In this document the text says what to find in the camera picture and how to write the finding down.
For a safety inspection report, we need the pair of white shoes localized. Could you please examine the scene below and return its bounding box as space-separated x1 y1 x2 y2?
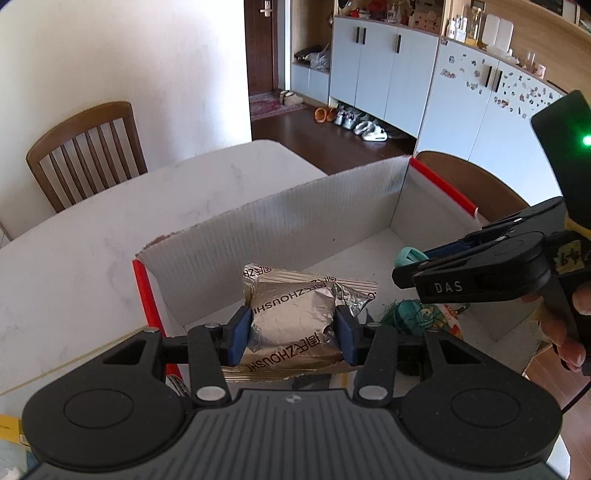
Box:
353 121 389 141

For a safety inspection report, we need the grey plastic bag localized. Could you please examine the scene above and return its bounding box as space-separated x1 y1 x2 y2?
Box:
307 46 331 70

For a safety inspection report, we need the small teal clip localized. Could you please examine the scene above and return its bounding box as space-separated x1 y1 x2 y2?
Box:
393 247 428 268

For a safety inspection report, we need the large grey wall cabinet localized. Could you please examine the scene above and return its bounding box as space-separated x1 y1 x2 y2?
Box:
291 0 591 171

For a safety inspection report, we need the patterned door rug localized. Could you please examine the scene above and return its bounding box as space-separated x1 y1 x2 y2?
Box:
249 95 308 121

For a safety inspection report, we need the colourful plush toy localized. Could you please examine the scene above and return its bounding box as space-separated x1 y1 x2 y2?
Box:
379 298 468 344

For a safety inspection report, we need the person's right hand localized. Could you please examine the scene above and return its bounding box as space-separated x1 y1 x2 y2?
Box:
539 302 587 374

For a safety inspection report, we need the red cardboard shoe box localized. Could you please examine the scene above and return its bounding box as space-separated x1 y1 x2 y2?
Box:
132 156 541 402

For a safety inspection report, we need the brown wooden chair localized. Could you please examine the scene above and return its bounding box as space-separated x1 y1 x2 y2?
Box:
416 151 531 223
26 102 148 214

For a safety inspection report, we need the dark brown door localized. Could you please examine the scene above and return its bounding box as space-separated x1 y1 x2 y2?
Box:
243 0 294 95

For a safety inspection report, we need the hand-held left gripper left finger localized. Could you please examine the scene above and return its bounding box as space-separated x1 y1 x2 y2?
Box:
99 305 253 408

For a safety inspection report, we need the black cable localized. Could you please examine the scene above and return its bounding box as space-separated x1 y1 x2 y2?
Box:
561 376 591 412

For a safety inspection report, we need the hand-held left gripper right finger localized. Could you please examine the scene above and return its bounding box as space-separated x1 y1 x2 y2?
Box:
335 305 485 408

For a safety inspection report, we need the small yellow box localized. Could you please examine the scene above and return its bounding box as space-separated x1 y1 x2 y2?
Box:
0 413 31 450

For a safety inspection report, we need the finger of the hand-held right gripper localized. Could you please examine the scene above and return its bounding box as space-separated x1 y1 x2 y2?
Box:
392 240 500 284
422 196 568 260

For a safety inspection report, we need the silver foil packet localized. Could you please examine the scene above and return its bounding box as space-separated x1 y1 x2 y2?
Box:
222 263 378 381

